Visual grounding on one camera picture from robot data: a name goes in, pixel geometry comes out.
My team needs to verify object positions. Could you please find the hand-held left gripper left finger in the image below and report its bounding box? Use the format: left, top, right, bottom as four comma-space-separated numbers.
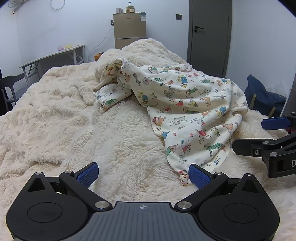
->
20, 162, 112, 213

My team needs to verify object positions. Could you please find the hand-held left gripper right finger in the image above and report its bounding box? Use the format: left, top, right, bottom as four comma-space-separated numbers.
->
174, 163, 266, 212

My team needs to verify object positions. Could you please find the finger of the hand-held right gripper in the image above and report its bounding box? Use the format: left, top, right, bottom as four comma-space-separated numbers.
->
232, 138, 282, 159
261, 116, 293, 130

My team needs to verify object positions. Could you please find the cream animal-print garment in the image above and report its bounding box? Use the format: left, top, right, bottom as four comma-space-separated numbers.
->
93, 57, 250, 188

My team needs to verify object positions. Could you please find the dark blue bag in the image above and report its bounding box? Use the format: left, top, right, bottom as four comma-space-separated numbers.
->
244, 75, 287, 117

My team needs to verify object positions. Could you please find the clear plastic bag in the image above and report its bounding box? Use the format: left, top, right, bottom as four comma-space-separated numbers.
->
268, 79, 289, 96

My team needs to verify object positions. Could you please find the cream fleece blanket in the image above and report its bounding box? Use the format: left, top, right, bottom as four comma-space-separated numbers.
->
0, 38, 296, 241

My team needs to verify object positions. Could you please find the grey door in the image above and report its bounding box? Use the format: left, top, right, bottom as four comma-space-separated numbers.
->
188, 0, 232, 78

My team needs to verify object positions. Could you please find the black plastic chair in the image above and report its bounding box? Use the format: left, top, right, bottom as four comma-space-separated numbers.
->
0, 74, 25, 112

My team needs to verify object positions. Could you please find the brown cardboard box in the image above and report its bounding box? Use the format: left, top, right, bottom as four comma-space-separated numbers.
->
113, 13, 147, 49

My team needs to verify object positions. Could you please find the fridge power cable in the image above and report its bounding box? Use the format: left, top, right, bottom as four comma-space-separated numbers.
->
88, 20, 115, 62

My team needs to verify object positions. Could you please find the white wall cable loop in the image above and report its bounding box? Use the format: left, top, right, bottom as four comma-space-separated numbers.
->
50, 0, 65, 11

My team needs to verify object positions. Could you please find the white wall pipe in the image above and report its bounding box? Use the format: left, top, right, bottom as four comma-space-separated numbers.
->
9, 0, 26, 13

